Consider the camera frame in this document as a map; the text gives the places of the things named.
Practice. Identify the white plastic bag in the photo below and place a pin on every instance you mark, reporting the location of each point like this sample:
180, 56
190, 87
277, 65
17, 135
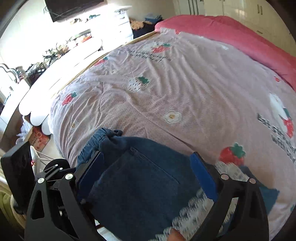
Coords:
24, 132

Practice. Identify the white desk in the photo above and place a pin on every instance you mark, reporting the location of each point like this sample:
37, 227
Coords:
13, 99

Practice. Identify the wooden bed frame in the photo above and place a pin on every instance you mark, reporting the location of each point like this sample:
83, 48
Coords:
138, 39

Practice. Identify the pink quilt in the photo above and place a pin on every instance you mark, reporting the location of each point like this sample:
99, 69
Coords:
231, 37

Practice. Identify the pile of folded clothes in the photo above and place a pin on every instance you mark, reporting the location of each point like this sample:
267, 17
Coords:
152, 18

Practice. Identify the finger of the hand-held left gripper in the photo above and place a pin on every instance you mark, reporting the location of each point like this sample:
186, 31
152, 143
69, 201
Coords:
54, 170

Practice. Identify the black television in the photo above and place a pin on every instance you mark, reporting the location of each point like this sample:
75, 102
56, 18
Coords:
74, 8

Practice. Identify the cream wardrobe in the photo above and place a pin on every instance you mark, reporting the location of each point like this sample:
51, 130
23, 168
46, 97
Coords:
231, 8

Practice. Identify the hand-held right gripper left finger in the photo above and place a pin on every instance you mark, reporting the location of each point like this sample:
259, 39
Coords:
92, 171

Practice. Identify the blue denim pants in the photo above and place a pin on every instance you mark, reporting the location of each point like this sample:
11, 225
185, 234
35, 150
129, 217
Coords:
143, 185

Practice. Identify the dark cloth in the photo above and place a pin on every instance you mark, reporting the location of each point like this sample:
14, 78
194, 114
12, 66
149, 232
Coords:
143, 31

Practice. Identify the green cloth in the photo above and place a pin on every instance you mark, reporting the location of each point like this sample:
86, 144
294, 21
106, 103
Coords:
4, 201

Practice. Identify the white scalloped board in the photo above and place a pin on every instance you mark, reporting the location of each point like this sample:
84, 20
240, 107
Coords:
41, 102

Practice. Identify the strawberry print bed sheet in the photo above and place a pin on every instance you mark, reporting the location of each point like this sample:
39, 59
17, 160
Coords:
185, 92

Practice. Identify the red printed cardboard box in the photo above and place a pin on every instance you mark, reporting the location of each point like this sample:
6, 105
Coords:
39, 139

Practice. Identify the white dresser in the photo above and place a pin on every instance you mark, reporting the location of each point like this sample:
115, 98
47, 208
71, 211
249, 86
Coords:
123, 25

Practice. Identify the pile of desk clutter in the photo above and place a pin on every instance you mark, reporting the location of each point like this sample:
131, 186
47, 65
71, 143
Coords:
44, 62

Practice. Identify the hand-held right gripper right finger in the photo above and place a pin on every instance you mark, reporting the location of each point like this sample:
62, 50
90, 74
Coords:
203, 176

